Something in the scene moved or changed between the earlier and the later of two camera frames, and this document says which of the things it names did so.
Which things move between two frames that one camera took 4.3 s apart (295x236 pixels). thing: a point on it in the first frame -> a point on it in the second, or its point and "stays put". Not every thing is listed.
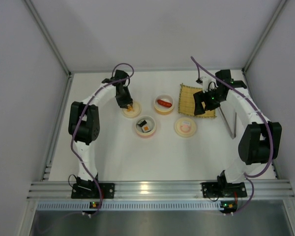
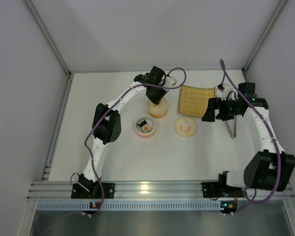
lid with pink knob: (185, 127) stays put
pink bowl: (150, 122) stays put
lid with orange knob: (133, 112) -> (159, 107)
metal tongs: (232, 135) stays put
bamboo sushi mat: (187, 102) stays put
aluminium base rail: (47, 190) stays put
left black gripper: (125, 101) -> (155, 93)
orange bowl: (162, 109) -> (157, 115)
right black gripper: (202, 104) -> (218, 109)
